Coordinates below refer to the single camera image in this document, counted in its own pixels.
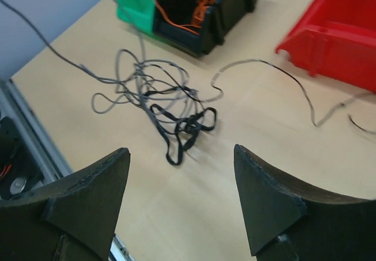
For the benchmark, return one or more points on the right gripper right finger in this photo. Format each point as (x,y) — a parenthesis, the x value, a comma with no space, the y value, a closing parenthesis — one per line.
(287,218)

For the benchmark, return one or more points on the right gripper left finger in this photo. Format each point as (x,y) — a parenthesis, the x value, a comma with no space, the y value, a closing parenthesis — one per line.
(73,218)

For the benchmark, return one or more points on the red plastic bin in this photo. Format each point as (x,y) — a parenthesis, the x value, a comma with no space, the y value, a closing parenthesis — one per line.
(336,39)

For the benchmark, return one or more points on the black plastic bin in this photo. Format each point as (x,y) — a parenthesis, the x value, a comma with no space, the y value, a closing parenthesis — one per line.
(196,27)

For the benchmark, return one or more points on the green plastic bin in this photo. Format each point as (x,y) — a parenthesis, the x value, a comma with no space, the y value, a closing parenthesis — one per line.
(141,12)

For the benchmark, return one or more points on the aluminium mounting rail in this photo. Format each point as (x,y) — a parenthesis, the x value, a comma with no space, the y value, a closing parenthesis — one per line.
(118,251)

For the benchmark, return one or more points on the aluminium table side frame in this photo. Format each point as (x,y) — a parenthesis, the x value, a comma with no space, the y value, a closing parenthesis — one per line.
(47,156)

